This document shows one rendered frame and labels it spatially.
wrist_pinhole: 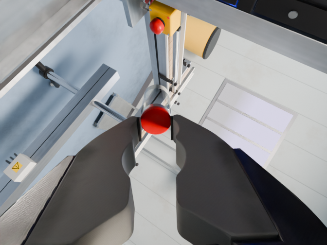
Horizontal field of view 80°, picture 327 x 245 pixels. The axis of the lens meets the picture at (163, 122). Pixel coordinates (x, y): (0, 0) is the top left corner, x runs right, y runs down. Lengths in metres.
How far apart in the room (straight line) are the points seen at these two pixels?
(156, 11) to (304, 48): 0.35
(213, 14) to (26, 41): 0.38
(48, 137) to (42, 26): 0.91
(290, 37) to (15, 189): 1.33
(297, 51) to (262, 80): 2.69
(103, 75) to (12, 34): 0.95
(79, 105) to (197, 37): 1.82
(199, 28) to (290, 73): 1.43
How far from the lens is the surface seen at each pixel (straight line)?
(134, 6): 0.70
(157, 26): 0.58
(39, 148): 1.33
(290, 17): 0.46
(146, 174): 3.09
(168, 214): 3.16
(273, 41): 0.50
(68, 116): 1.31
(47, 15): 0.49
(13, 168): 1.32
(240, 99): 3.03
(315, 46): 0.49
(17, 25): 0.46
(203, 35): 2.68
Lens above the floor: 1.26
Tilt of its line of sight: 13 degrees down
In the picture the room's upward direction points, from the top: 121 degrees clockwise
